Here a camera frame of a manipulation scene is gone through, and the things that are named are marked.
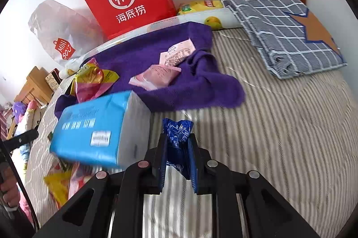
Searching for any blue tissue pack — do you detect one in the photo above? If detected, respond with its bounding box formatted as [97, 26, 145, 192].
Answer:
[49, 91, 151, 170]

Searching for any small blue snack packet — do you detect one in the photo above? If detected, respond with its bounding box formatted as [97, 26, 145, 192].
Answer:
[163, 118, 194, 180]

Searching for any pink yellow chip bag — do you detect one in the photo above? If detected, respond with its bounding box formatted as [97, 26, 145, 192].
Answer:
[70, 57, 119, 103]

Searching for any red white lychee snack bag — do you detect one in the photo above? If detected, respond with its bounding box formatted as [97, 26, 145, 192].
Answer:
[68, 162, 95, 199]

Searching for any yellow snack bag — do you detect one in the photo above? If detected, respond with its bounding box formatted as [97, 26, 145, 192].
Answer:
[43, 168, 72, 209]

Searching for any person's left hand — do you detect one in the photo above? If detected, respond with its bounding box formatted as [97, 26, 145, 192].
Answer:
[1, 167, 20, 207]

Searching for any wooden bedside furniture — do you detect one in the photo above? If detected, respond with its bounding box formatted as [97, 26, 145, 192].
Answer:
[14, 67, 53, 105]

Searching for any small pink snack packet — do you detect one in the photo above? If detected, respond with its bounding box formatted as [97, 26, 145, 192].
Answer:
[129, 64, 181, 91]

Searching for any purple towel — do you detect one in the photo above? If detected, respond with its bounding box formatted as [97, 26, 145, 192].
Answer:
[54, 20, 247, 119]

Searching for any white Miniso plastic bag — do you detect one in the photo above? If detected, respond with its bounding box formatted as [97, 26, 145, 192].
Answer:
[28, 0, 105, 67]

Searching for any pink wafer packet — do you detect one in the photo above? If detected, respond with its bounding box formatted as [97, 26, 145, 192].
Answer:
[159, 39, 195, 67]

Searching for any grey plaid fabric bag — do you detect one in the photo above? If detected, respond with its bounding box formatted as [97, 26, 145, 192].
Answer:
[221, 0, 347, 79]

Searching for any yellow lemon tea pack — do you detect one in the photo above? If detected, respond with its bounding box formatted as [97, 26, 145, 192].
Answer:
[178, 0, 224, 15]

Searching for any black cable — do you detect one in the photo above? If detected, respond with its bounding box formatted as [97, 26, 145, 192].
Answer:
[0, 139, 41, 230]

